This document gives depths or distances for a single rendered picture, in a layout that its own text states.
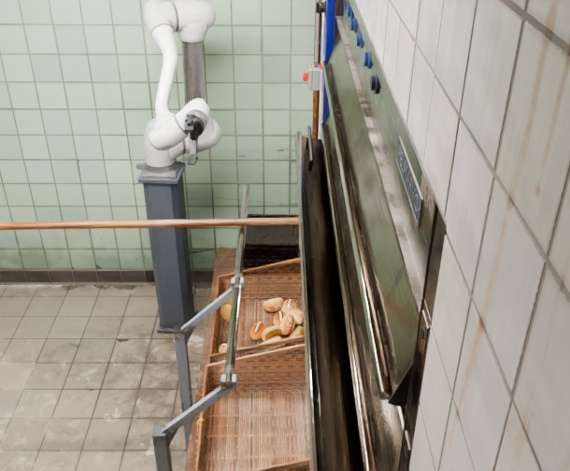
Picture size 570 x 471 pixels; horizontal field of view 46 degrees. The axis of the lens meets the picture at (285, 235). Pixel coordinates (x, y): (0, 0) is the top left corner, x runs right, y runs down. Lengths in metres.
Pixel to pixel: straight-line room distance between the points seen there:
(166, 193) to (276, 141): 0.75
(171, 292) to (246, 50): 1.37
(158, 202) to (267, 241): 0.65
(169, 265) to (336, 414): 2.28
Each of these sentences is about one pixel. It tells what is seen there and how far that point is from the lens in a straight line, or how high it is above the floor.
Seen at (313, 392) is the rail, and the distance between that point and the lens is 1.56.
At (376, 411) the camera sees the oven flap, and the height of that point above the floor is 1.50.
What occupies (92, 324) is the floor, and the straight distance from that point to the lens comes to 4.14.
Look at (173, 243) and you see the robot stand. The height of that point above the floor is 0.62.
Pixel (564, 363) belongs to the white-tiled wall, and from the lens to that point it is 0.55.
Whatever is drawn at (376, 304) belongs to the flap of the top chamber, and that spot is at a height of 1.73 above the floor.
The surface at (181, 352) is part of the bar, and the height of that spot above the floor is 0.85.
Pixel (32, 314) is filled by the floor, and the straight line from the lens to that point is 4.33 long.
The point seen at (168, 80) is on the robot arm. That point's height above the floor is 1.58.
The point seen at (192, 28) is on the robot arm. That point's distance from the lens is 3.21.
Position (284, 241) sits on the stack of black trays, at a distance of 3.19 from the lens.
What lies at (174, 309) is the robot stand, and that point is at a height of 0.17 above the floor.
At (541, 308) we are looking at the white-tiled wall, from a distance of 0.59.
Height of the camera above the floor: 2.54
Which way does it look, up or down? 32 degrees down
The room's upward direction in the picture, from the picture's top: straight up
